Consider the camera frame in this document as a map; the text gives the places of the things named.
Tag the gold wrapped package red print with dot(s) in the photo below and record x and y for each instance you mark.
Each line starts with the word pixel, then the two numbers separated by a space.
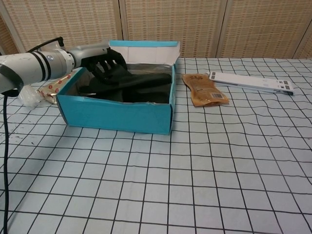
pixel 52 91

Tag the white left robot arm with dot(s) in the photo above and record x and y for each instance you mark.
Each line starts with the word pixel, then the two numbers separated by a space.
pixel 31 65

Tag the brown foil pouch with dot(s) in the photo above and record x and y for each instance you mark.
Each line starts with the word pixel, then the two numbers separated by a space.
pixel 207 91

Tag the white folding stand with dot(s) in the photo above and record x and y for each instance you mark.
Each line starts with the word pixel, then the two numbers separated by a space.
pixel 243 81

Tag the light blue grid tablecloth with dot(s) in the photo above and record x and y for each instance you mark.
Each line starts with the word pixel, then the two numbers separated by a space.
pixel 195 170

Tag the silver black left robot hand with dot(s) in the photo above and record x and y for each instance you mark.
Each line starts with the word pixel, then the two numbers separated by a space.
pixel 97 53

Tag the black rubber slipper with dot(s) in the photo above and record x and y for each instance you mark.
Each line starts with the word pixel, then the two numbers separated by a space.
pixel 146 79
pixel 146 96

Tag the clear plastic tube bundle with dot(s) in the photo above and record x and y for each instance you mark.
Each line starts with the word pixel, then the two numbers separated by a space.
pixel 30 98

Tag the woven bamboo folding screen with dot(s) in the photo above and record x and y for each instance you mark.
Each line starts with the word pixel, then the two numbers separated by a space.
pixel 219 24

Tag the teal cardboard shoe box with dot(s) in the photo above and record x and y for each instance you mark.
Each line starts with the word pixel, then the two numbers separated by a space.
pixel 117 117

